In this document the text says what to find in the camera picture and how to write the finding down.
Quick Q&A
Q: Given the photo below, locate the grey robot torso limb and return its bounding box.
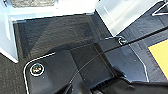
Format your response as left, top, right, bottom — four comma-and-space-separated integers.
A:
53, 76, 168, 94

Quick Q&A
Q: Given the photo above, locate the thin black cable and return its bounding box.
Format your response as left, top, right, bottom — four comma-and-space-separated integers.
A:
61, 26, 168, 94

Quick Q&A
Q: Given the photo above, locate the white wardrobe carcass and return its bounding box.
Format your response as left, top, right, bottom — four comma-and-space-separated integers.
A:
9, 0, 98, 22

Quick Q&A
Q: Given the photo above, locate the round white-ringed base button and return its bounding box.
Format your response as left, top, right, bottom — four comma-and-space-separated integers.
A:
117, 35, 128, 46
29, 61, 46, 78

